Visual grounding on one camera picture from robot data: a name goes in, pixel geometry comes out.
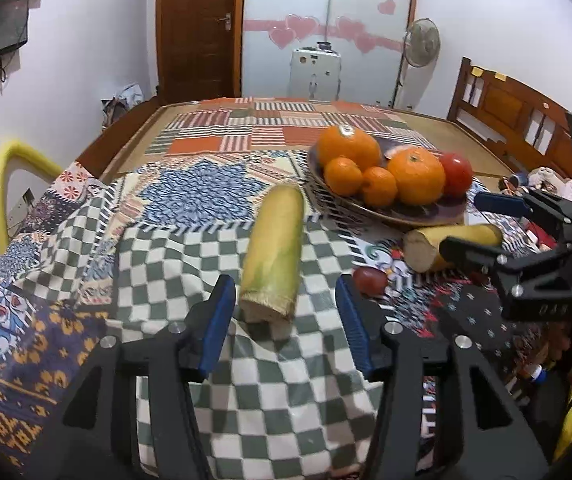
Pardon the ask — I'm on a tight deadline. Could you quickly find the small red fruit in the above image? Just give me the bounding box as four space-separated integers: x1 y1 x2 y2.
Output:
353 267 388 297

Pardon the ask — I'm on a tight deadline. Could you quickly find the red tomato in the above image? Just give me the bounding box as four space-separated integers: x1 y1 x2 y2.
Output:
438 152 475 198

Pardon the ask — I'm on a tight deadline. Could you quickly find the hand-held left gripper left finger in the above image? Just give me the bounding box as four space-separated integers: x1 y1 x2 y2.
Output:
58 274 237 480

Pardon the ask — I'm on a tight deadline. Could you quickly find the brown wooden door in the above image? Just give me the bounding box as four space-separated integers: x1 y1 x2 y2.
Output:
156 0 246 106

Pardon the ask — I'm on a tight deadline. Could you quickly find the yellow bamboo shoot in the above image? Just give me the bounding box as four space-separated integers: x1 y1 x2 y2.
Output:
403 223 503 273
238 183 306 323

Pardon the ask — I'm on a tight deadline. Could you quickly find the pile of paper bags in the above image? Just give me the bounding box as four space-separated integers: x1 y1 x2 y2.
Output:
101 82 144 126

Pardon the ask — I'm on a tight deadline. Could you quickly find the large orange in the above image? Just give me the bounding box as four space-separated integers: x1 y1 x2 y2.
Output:
387 147 447 206
317 124 383 171

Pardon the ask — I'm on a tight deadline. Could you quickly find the colourful patterned blanket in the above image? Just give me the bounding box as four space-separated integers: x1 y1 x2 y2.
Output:
0 150 572 480

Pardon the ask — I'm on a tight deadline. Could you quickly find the small white appliance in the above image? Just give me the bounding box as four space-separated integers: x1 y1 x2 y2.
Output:
288 47 343 101

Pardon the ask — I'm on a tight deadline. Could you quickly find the wall socket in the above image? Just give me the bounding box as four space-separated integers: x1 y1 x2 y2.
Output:
8 187 37 228

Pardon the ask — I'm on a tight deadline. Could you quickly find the yellow chair frame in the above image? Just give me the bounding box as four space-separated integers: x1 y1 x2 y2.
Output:
0 139 64 253

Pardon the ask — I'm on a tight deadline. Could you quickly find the small tangerine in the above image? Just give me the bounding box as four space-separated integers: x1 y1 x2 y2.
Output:
361 166 398 208
323 156 364 197

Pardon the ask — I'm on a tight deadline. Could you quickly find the stuffed toy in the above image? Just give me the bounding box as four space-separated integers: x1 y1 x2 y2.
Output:
508 167 572 206

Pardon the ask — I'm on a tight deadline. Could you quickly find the standing fan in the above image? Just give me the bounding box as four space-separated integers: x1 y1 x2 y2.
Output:
393 18 441 108

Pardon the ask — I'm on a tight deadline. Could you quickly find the wooden bed headboard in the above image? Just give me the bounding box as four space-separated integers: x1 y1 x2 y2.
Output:
447 56 572 181

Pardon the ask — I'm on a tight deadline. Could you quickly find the purple plate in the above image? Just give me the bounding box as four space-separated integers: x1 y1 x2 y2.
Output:
307 137 469 227

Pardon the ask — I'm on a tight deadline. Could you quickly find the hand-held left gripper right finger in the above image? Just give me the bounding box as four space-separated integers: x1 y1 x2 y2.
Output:
335 274 549 480

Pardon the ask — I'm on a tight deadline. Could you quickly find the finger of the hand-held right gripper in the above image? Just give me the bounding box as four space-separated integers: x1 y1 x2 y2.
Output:
473 191 572 233
438 236 572 291

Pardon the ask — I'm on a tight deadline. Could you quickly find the striped patchwork blanket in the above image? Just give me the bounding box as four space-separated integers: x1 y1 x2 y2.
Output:
146 97 447 158

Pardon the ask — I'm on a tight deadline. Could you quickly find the green checkered cloth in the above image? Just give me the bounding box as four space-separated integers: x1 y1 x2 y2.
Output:
16 195 427 480

